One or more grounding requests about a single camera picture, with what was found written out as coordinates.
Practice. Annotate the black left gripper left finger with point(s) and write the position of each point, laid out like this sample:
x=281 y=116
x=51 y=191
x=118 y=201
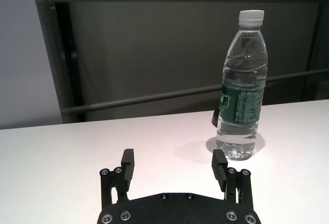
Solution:
x=127 y=172

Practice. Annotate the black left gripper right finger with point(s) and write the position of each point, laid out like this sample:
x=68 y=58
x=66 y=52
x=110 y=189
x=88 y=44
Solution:
x=218 y=170

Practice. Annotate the green black push button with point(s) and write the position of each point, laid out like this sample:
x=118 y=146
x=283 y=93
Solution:
x=214 y=118

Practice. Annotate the clear water bottle green label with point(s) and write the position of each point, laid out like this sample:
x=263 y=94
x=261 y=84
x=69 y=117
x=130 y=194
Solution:
x=241 y=105

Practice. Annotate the dark vertical frame post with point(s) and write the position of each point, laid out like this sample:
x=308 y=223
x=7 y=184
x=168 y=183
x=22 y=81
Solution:
x=64 y=54

